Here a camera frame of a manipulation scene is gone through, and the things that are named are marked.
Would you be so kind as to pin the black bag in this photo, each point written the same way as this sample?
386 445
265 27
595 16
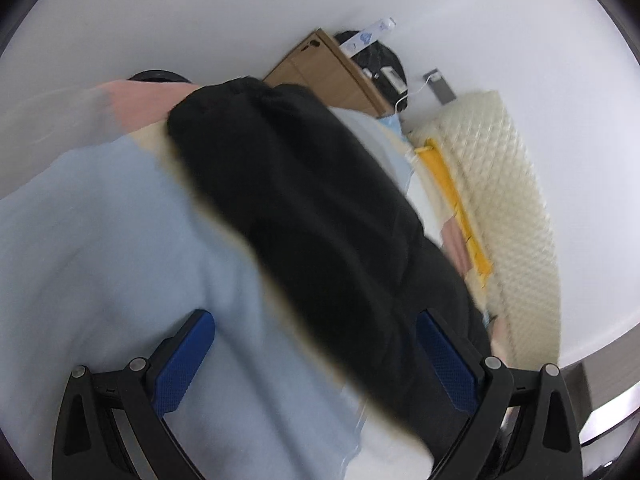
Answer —
380 67

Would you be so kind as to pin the black garment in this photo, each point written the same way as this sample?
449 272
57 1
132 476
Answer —
320 240

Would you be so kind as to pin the pink cloth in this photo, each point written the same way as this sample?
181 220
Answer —
142 105

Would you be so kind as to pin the blue face mask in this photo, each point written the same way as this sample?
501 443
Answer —
392 125

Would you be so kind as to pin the white printed tube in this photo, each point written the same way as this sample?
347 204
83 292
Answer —
367 37

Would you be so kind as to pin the light blue blanket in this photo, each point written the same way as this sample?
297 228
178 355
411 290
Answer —
115 280

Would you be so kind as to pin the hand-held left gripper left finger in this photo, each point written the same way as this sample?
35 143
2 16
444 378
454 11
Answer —
181 360

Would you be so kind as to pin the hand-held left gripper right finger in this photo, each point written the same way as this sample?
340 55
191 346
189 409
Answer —
447 360

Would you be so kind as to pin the cream quilted mattress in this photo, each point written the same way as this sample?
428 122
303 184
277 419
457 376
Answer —
510 200

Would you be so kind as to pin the yellow cloth strip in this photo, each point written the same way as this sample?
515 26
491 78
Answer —
452 200

